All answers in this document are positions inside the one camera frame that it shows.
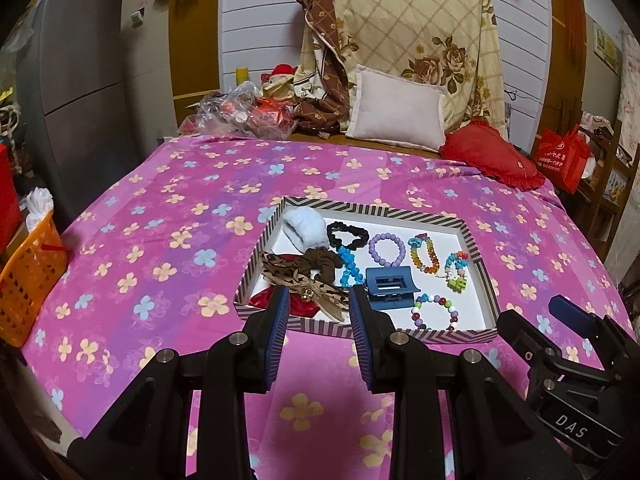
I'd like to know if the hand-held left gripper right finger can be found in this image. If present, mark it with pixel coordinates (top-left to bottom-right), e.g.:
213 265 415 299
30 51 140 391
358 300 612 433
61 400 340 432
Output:
348 285 566 480

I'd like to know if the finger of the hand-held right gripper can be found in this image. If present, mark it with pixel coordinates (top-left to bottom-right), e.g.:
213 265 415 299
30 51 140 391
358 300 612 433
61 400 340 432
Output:
547 295 637 377
496 309 562 377

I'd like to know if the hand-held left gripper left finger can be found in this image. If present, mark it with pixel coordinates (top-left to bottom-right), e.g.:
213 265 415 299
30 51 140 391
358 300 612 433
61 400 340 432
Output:
65 287 292 480

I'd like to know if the striped cardboard box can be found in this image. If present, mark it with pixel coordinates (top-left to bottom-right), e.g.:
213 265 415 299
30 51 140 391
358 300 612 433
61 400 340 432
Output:
234 196 501 343

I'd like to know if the pastel mixed bead bracelet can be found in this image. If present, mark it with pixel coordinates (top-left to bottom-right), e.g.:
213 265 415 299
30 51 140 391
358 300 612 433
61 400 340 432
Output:
411 294 459 331

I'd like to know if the brown scrunchie with leopard bow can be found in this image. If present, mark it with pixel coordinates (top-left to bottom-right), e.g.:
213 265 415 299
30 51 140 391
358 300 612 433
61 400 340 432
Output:
259 247 351 322

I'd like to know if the blue hair claw clip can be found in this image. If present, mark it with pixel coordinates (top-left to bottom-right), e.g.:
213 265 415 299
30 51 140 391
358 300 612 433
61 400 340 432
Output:
364 266 414 311

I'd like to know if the multicolour bracelet with green charm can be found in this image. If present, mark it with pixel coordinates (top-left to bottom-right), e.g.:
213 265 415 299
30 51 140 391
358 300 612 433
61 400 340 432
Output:
440 250 471 292

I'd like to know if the blue bead bracelet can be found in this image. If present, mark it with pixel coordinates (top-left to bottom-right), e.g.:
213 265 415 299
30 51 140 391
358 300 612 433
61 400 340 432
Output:
336 246 366 288

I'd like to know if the purple bead bracelet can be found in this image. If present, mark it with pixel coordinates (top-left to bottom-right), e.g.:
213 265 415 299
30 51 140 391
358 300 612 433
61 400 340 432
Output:
368 232 406 267

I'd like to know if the rainbow crystal bead bracelet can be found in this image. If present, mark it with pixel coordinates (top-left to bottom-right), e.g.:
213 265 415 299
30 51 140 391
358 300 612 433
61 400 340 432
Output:
407 234 441 274

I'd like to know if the black scrunchie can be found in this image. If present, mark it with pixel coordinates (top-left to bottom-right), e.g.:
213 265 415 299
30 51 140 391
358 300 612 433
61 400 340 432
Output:
326 221 370 252

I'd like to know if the red satin bow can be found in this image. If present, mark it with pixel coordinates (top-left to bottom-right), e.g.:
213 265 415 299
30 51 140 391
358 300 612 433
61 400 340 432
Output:
249 282 321 318

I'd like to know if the white fluffy scrunchie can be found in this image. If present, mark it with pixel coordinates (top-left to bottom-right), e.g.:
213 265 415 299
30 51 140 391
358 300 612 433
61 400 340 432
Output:
282 208 332 256

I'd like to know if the wooden shelf rack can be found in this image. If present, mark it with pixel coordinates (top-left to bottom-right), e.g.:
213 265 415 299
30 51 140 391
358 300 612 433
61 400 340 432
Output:
575 120 640 261

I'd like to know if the red shopping bag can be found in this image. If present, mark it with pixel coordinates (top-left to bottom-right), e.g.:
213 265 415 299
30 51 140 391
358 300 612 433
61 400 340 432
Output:
532 127 591 195

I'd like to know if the red heart cushion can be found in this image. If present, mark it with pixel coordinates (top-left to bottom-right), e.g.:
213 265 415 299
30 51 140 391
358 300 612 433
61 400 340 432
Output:
439 121 546 191

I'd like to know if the clear plastic bag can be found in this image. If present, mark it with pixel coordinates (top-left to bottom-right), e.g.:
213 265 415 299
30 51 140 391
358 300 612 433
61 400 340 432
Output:
192 82 296 141

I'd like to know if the white pillow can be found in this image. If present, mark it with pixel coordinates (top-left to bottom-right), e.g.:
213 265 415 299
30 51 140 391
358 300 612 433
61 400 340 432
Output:
345 65 448 151

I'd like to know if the floral curtain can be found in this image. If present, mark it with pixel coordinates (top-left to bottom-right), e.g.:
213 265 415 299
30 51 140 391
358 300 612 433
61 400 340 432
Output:
617 30 640 126

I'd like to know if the orange plastic basket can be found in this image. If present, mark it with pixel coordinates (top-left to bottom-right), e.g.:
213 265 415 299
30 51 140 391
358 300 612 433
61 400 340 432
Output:
0 208 70 348

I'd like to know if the red hat plush doll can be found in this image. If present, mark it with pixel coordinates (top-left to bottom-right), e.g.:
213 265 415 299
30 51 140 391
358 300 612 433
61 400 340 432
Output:
260 63 301 101

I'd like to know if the white plastic bag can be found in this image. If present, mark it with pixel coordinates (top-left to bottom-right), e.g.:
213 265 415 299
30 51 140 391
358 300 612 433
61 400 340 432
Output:
25 187 55 233

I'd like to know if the red tassel hanging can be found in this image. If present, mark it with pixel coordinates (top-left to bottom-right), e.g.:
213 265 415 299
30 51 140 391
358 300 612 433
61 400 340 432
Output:
555 0 596 106

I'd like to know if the red box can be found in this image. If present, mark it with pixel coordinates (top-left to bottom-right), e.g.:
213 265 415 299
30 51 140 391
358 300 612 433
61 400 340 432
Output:
0 142 23 256

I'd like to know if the grey refrigerator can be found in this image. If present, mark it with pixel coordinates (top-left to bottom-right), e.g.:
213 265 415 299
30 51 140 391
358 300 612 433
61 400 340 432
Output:
15 0 173 206

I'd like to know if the white slatted headboard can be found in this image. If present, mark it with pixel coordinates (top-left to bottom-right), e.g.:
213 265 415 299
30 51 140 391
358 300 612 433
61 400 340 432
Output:
167 0 566 141

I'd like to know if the cream floral quilt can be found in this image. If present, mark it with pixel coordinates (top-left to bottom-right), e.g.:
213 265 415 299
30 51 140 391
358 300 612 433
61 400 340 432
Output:
284 0 503 136

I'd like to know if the framed wall picture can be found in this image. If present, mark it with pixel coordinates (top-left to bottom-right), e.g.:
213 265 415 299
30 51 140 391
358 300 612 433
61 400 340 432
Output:
592 25 621 68

